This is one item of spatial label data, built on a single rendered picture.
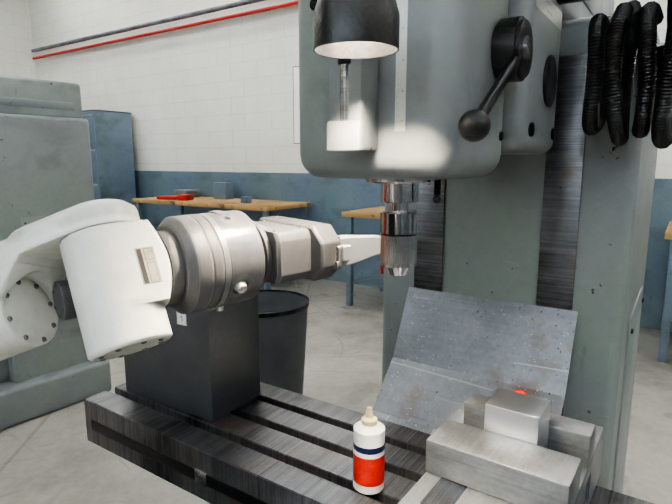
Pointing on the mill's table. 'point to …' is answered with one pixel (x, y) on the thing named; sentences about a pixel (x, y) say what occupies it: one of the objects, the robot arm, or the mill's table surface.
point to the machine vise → (592, 455)
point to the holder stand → (202, 362)
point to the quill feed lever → (503, 55)
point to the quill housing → (412, 96)
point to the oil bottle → (369, 454)
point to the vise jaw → (502, 465)
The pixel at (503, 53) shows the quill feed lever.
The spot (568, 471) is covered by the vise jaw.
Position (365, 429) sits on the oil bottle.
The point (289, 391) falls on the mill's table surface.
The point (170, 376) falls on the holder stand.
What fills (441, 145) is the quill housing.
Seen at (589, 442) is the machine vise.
